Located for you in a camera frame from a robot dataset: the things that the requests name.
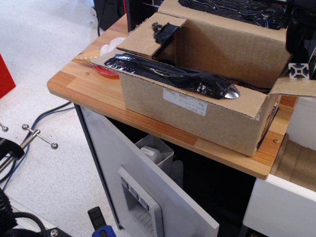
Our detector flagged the white cabinet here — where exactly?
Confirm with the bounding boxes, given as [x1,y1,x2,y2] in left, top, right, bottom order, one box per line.
[240,97,316,237]

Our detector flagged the toy ice cream cone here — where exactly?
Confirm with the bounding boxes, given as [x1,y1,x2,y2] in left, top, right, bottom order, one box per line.
[74,37,126,62]

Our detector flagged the aluminium profile rail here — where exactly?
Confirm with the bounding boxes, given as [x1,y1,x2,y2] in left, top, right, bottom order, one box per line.
[288,51,316,80]

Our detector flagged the black equipment with cable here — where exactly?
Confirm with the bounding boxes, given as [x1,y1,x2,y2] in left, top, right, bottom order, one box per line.
[93,0,126,36]

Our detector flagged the metal clamp with handle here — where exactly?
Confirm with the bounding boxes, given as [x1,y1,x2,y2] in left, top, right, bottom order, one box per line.
[0,124,59,173]

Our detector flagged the far spoon in black tape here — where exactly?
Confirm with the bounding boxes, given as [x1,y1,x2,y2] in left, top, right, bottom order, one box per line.
[178,0,288,30]

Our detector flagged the white container in bin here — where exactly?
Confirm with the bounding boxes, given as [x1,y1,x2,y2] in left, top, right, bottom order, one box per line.
[140,146,162,164]

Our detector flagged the red plate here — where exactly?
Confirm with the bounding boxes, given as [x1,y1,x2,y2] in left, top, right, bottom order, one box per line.
[92,64,119,79]

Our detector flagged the brown cardboard box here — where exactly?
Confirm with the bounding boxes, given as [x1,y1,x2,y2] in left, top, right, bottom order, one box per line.
[91,0,316,156]

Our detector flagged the blue black tool handle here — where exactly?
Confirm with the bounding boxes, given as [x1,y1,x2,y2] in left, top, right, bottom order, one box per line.
[87,206,116,237]

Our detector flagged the red box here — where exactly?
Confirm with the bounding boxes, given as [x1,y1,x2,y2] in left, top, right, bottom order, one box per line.
[0,56,16,98]

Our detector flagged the blue floor cable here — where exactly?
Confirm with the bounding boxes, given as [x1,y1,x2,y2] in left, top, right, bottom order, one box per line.
[0,105,75,193]

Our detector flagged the black floor cable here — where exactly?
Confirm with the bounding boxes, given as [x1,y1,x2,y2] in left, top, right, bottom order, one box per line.
[0,101,72,183]

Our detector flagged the grey plastic bin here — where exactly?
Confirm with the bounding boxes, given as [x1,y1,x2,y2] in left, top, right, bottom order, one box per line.
[135,134,174,175]

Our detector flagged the black braided cable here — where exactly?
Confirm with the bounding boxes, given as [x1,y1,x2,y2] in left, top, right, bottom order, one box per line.
[0,187,47,237]

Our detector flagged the near spoon in black tape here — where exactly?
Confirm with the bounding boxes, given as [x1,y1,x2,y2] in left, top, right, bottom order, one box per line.
[104,53,240,99]

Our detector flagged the spoon in black tape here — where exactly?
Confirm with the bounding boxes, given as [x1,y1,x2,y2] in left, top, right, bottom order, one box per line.
[178,0,288,30]
[104,53,240,99]

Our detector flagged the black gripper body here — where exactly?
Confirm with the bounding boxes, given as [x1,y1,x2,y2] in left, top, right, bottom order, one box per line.
[286,0,316,63]

